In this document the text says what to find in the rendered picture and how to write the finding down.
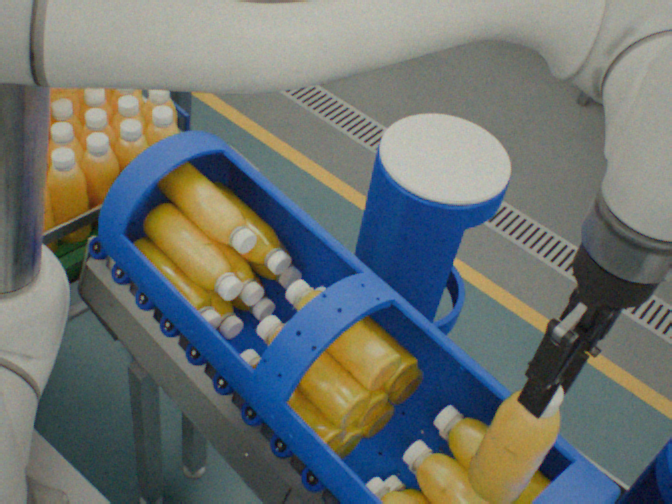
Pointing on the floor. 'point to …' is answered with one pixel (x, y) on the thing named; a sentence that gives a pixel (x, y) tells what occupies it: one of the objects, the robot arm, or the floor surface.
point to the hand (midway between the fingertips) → (552, 379)
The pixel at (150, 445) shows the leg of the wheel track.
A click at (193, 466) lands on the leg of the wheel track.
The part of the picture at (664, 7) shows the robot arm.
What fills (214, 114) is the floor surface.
